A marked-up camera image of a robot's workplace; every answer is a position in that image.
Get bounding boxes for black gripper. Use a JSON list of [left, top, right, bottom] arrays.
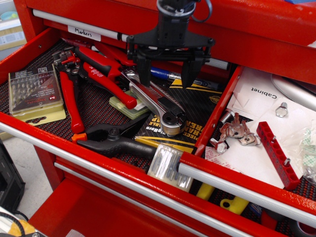
[[126, 14, 215, 88]]

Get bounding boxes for silver box cutter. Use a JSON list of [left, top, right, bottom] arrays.
[[121, 68, 187, 136]]

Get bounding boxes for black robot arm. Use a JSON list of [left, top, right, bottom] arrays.
[[126, 0, 215, 88]]

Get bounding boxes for black yellow wrench set box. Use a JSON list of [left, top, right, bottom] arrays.
[[136, 79, 222, 153]]

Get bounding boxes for left open red drawer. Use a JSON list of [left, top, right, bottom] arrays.
[[0, 27, 244, 198]]

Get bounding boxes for open red drawer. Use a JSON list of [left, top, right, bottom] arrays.
[[0, 27, 244, 198], [180, 68, 316, 227]]

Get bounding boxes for right open red drawer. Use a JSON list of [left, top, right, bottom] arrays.
[[180, 68, 316, 227]]

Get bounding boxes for black box on floor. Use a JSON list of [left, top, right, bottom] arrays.
[[0, 140, 25, 212]]

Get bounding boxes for blue dry erase marker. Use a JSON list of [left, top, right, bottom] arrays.
[[150, 66, 225, 92]]

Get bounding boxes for small green plastic case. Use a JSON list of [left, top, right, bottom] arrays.
[[109, 91, 150, 119]]

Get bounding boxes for white markers label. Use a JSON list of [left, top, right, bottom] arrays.
[[68, 25, 101, 41]]

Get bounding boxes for black spring clamp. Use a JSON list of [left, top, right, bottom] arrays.
[[72, 113, 156, 160]]

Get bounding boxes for silver key bunch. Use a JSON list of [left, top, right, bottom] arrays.
[[218, 113, 261, 146]]

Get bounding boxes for clear plastic bit packet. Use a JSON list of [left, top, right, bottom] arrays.
[[147, 144, 193, 192]]

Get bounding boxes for white cabinet paper sheet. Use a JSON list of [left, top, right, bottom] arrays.
[[206, 68, 316, 188]]

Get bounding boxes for red metal tool chest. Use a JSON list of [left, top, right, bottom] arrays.
[[15, 0, 316, 227]]

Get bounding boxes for silver hex bolt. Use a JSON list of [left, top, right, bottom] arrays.
[[275, 102, 288, 118]]

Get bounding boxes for drill bit set case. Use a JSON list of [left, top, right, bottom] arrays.
[[8, 65, 66, 126]]

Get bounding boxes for silver curved metal plate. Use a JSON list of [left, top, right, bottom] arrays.
[[271, 75, 316, 111]]

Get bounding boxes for clear bag of parts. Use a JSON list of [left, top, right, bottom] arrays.
[[281, 120, 316, 186]]

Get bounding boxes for red bit holder strip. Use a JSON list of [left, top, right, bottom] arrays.
[[256, 121, 300, 191]]

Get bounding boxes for red handled crimping pliers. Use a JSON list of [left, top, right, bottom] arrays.
[[75, 46, 137, 109]]

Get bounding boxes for red wire stripper tool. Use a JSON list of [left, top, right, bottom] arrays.
[[52, 47, 84, 134]]

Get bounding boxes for yellow handled tool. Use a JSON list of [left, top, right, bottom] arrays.
[[196, 183, 249, 215]]

